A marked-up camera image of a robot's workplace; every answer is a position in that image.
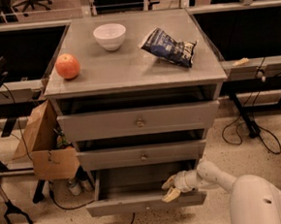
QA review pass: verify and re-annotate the white ceramic bowl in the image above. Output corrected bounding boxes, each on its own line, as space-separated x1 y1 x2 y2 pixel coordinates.
93 23 126 51

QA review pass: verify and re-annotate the orange red apple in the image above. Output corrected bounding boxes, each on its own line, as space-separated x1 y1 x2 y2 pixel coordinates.
55 53 80 80

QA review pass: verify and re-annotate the grey bottom drawer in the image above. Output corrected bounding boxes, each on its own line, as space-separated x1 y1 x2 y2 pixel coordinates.
87 161 206 217

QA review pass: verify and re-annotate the grey top drawer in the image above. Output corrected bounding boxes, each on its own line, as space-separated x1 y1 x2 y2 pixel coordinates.
57 100 219 142

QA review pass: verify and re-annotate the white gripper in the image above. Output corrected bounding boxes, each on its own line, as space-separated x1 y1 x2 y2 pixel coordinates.
162 170 201 203

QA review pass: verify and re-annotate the grey middle drawer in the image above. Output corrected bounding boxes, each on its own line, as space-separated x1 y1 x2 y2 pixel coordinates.
77 140 206 171

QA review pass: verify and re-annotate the grey drawer cabinet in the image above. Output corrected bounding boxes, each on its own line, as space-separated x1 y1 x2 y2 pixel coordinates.
38 6 235 190

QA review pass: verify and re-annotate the grey drawer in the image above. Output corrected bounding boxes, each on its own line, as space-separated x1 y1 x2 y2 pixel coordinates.
57 100 219 142
87 161 206 217
77 140 206 171

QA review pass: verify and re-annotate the green bottle in box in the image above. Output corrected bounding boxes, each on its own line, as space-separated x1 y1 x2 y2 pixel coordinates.
53 127 71 149

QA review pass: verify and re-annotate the blue chip bag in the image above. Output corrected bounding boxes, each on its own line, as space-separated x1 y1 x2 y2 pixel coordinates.
139 28 197 68

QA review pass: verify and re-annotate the black tripod stand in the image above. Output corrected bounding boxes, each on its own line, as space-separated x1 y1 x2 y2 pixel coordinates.
0 146 35 224

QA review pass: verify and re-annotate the black floor cable front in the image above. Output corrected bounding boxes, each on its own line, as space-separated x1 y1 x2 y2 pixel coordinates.
47 174 137 224

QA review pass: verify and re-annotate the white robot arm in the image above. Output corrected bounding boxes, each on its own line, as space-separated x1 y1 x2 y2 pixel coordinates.
162 159 281 224

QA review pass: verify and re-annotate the open cardboard box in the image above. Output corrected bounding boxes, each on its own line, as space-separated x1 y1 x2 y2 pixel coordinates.
13 101 79 180

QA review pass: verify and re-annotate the silver can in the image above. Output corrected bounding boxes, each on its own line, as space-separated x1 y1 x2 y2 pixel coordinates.
67 178 81 196

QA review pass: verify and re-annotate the black office chair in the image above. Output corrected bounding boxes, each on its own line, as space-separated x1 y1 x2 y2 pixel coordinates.
12 0 52 17

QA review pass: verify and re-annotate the black floor cable right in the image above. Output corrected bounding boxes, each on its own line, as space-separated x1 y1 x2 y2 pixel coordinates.
215 57 281 160

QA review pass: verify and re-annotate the black floor cable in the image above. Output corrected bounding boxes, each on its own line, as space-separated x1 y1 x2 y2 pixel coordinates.
47 174 137 224
215 57 281 160

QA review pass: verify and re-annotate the small yellow foam piece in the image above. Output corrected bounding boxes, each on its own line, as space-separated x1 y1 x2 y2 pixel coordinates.
233 58 249 66

